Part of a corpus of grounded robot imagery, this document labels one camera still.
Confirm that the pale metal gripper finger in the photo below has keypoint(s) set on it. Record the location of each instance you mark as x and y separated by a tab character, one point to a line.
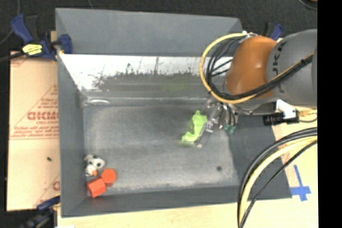
206	134

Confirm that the bright green toy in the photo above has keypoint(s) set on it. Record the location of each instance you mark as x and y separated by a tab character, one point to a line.
195	128

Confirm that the grey metal bin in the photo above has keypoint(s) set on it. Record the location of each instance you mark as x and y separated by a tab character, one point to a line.
160	163

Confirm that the orange hexagonal block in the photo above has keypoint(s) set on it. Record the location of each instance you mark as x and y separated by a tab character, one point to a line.
109	176

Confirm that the white and black toy animal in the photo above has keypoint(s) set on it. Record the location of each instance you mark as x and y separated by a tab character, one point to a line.
93	163

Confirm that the orange square block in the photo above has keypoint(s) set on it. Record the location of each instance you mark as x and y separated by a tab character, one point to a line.
96	187

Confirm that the brown cardboard board red print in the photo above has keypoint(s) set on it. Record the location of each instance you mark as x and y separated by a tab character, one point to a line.
32	88

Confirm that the black cylinder on white bracket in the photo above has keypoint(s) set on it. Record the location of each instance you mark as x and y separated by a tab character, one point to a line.
286	112

